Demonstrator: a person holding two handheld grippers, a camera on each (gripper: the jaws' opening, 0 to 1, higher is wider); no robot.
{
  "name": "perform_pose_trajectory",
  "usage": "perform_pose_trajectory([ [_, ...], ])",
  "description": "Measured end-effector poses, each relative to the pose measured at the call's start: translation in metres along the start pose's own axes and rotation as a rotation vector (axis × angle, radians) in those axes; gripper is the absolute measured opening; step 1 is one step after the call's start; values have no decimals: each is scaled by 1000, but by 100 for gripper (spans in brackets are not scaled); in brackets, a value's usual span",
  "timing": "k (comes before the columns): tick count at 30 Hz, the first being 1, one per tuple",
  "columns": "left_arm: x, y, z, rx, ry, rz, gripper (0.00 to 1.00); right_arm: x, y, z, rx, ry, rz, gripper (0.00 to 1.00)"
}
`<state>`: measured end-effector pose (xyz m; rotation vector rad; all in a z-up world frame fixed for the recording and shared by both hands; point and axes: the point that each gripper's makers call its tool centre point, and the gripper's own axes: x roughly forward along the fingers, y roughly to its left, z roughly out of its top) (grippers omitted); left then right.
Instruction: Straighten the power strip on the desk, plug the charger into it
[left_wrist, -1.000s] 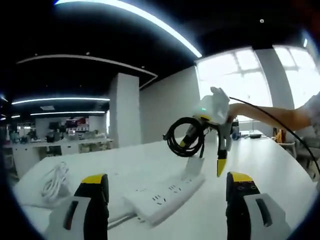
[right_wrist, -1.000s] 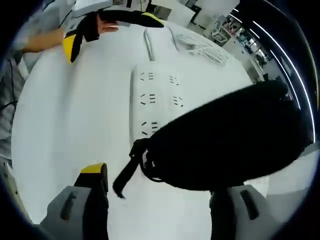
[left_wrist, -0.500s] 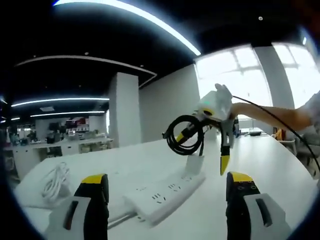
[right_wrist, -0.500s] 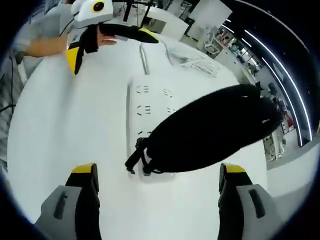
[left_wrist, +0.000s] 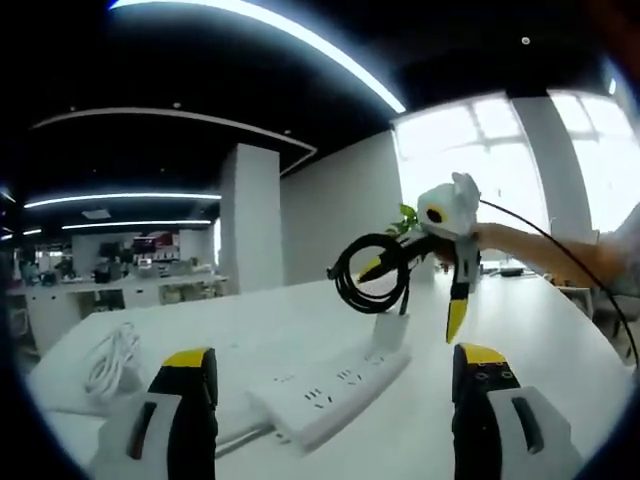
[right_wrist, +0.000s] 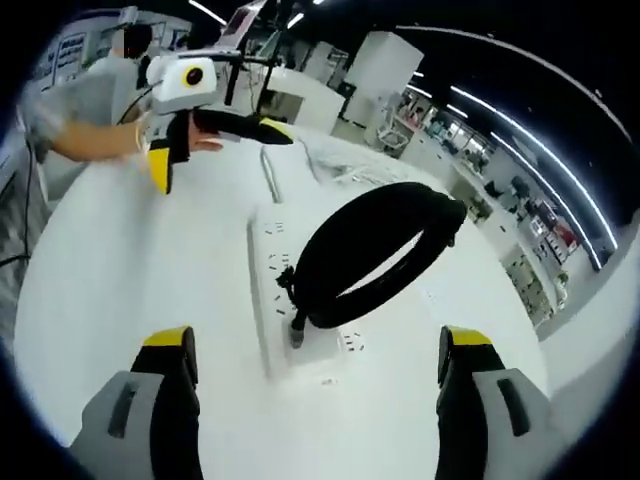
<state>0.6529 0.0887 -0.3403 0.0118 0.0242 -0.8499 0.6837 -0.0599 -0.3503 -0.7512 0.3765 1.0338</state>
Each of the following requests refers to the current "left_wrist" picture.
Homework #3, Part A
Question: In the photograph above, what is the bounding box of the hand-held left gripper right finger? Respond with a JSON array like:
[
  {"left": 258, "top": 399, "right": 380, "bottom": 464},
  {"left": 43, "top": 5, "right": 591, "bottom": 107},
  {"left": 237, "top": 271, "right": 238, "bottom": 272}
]
[{"left": 451, "top": 341, "right": 585, "bottom": 480}]

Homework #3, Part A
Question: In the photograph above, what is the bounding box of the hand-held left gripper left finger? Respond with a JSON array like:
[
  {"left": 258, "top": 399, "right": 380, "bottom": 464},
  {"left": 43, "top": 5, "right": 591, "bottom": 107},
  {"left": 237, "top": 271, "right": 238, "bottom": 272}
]
[{"left": 88, "top": 346, "right": 220, "bottom": 480}]

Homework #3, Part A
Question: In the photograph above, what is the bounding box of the black charger cable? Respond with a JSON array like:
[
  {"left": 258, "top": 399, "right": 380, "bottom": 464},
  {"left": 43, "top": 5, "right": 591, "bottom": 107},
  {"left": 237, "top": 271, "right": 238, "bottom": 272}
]
[{"left": 327, "top": 231, "right": 417, "bottom": 317}]

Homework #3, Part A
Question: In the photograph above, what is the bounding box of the white charger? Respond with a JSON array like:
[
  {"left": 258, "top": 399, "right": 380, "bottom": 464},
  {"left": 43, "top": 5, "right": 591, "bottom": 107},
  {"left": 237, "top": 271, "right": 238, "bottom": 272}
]
[{"left": 372, "top": 312, "right": 412, "bottom": 352}]

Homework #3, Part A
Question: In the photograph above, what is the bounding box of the white power strip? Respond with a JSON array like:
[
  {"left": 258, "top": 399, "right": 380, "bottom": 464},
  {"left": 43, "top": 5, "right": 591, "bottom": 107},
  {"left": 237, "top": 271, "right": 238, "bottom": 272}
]
[{"left": 246, "top": 348, "right": 413, "bottom": 450}]

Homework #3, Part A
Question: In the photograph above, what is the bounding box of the white desk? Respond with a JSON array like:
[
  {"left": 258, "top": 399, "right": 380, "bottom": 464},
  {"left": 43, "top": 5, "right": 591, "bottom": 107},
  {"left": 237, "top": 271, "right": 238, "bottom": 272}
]
[{"left": 24, "top": 272, "right": 636, "bottom": 480}]

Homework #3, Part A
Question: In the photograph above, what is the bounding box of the curved ceiling light strip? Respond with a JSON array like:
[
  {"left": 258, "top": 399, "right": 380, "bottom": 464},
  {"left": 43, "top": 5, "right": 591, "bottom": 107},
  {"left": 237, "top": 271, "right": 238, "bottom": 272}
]
[{"left": 107, "top": 0, "right": 407, "bottom": 114}]

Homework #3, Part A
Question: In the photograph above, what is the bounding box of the straight ceiling light strip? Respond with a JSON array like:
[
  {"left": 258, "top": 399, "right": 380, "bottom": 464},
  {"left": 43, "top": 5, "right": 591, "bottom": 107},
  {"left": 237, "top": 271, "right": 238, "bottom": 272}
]
[
  {"left": 62, "top": 219, "right": 214, "bottom": 231},
  {"left": 23, "top": 192, "right": 222, "bottom": 210}
]

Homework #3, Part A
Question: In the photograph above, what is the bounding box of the green potted plant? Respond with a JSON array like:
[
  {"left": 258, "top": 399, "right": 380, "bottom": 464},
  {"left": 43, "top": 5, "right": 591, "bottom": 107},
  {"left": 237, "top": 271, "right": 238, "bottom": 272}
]
[{"left": 383, "top": 202, "right": 426, "bottom": 242}]

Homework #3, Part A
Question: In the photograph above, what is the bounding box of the large bright window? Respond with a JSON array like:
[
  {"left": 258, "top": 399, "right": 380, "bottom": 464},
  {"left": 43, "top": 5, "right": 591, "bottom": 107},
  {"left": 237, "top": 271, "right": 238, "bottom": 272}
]
[{"left": 394, "top": 89, "right": 640, "bottom": 274}]

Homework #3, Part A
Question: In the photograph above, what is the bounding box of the white office counter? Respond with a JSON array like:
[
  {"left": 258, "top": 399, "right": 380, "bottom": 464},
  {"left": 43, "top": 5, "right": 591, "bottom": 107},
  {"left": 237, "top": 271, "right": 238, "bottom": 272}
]
[{"left": 7, "top": 273, "right": 231, "bottom": 351}]

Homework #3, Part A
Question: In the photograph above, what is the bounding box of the white coiled cord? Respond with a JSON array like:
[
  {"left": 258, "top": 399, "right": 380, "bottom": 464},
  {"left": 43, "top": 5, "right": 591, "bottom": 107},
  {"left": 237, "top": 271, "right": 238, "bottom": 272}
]
[{"left": 82, "top": 321, "right": 277, "bottom": 447}]

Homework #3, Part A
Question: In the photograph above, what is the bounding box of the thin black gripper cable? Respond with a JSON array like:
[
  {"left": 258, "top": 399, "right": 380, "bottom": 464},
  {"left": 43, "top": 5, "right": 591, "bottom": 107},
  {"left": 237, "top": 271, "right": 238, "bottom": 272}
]
[{"left": 478, "top": 198, "right": 640, "bottom": 372}]

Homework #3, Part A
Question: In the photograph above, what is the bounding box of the red wall sign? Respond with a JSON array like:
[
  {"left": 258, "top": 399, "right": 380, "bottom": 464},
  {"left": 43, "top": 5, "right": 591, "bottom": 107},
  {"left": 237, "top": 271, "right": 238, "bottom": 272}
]
[{"left": 132, "top": 232, "right": 181, "bottom": 251}]

